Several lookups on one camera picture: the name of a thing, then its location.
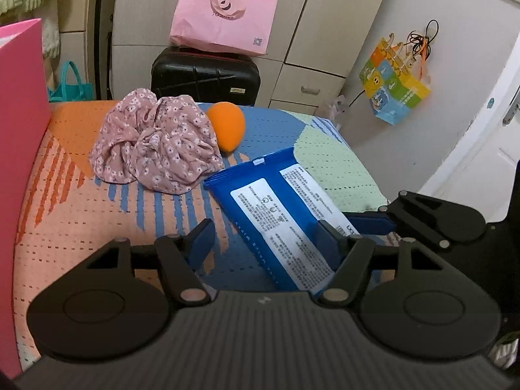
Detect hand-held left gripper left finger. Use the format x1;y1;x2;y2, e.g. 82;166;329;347
83;219;217;308

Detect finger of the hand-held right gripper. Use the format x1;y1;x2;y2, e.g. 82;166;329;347
345;190;487;249

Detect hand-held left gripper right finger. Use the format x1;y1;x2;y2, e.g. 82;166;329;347
317;219;449;306

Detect blue wet wipes packet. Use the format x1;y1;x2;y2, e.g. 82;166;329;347
203;147;391;292

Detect pink cardboard box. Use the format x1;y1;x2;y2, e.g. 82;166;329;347
0;18;51;380

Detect pink floral cloth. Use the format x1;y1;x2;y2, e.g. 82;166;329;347
88;88;223;194

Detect white door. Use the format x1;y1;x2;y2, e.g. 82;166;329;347
418;49;520;222

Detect orange makeup sponge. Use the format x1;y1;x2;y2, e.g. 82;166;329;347
205;102;246;154

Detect clear plastic bag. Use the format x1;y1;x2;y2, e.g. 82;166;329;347
321;95;351;120

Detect patterned bed blanket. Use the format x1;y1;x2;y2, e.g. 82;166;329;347
12;99;391;370

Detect colourful gift bag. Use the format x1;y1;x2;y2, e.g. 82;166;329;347
359;36;431;126

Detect black suitcase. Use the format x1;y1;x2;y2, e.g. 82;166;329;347
151;46;261;107

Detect teal bag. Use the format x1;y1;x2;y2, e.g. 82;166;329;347
49;61;94;102

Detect pink tote bag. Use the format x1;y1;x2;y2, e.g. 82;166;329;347
170;0;280;57

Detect beige wardrobe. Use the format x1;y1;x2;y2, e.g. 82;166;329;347
83;0;397;110

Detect door handle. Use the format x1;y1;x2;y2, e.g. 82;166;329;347
503;89;520;126

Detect orange and black cords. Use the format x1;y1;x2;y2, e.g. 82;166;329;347
406;19;439;74

